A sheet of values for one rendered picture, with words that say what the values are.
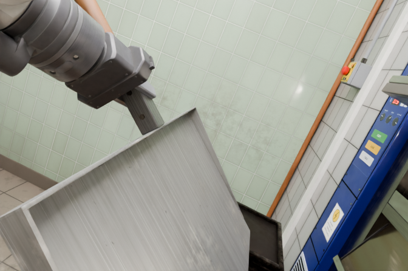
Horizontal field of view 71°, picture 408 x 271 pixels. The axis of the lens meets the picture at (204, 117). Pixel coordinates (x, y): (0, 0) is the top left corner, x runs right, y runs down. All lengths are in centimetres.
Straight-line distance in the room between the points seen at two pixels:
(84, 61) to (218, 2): 140
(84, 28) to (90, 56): 3
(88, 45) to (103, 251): 22
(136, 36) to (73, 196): 156
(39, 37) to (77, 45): 4
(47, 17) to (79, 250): 22
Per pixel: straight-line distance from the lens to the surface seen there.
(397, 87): 74
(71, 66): 36
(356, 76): 137
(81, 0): 50
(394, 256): 84
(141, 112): 45
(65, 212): 29
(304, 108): 169
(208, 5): 171
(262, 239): 108
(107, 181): 35
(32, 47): 34
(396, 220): 84
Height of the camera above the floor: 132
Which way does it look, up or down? 13 degrees down
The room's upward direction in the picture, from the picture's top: 23 degrees clockwise
